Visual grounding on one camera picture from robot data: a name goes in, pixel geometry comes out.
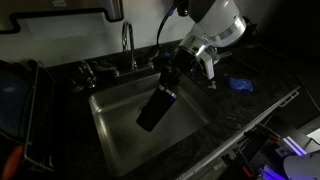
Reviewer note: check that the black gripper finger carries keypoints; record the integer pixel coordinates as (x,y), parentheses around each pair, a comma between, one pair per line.
(176,80)
(165,78)

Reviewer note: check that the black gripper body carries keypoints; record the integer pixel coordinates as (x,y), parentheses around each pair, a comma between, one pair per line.
(183,60)

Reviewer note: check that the black cylindrical cup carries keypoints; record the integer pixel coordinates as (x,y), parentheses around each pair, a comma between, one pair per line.
(156,108)

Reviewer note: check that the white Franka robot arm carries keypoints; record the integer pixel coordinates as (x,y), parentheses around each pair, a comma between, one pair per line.
(216,23)

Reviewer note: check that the stainless steel sink basin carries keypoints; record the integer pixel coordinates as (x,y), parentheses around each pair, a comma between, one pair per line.
(140,133)

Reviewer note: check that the metal counter edge strip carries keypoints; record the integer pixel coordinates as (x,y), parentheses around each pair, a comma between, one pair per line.
(240,133)

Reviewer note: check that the crumpled clear wrapper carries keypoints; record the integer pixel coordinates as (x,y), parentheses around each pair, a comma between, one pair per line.
(212,85)

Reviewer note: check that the chrome gooseneck faucet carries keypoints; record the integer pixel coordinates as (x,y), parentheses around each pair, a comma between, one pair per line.
(130,46)

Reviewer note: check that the blue crumpled cloth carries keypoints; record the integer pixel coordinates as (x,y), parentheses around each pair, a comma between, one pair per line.
(240,84)

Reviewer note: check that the chrome side sprayer fixture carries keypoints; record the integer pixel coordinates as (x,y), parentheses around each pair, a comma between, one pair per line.
(83,77)

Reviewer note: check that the steel paper towel dispenser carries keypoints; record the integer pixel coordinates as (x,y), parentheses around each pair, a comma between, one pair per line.
(63,13)

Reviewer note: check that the white rounded device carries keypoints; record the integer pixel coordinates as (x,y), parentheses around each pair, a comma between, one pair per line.
(301,165)

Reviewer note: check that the dark blue plate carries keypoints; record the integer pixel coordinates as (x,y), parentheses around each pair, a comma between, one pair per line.
(11,100)

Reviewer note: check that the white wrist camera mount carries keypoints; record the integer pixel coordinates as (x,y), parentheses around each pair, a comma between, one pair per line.
(208,65)

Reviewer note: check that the black wall mounted device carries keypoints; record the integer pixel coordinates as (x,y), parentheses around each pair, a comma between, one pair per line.
(182,8)

